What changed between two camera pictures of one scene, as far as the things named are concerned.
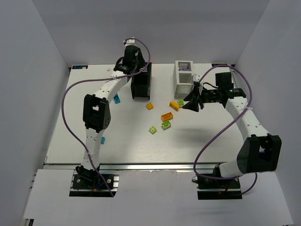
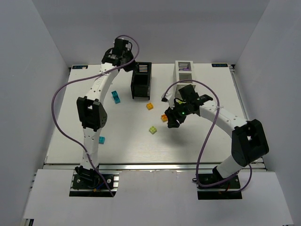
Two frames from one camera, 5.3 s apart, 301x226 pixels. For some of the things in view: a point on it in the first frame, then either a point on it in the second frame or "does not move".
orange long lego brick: [167, 117] does not move
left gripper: [138, 65] to [129, 65]
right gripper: [200, 96] to [172, 115]
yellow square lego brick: [149, 106] does not move
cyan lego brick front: [103, 138] does not move
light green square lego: [152, 130] does not move
